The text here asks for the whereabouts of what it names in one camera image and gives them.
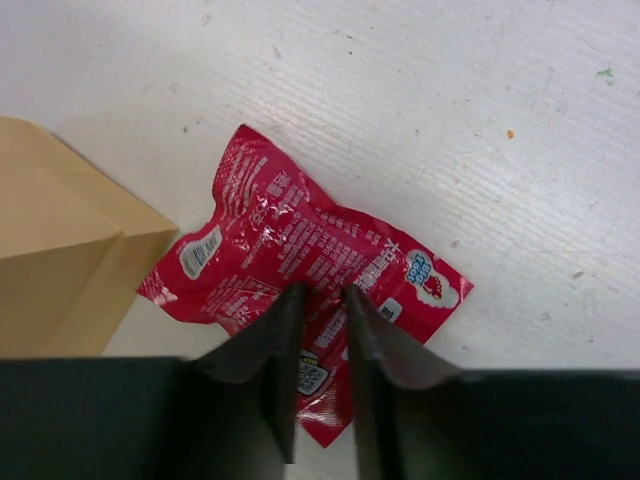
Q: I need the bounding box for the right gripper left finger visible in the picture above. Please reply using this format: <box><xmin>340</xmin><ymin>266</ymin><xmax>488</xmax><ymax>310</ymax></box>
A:
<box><xmin>194</xmin><ymin>283</ymin><xmax>306</xmax><ymax>463</ymax></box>

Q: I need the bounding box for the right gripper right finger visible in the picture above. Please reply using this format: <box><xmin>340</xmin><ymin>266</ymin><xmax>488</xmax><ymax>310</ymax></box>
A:
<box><xmin>342</xmin><ymin>285</ymin><xmax>460</xmax><ymax>479</ymax></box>

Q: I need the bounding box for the red snack packet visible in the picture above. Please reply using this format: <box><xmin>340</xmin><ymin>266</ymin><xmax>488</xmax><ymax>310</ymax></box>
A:
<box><xmin>138</xmin><ymin>125</ymin><xmax>473</xmax><ymax>446</ymax></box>

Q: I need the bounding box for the brown paper bag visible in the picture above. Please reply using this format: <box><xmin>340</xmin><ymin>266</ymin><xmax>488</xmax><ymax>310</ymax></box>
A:
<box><xmin>1</xmin><ymin>117</ymin><xmax>177</xmax><ymax>358</ymax></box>

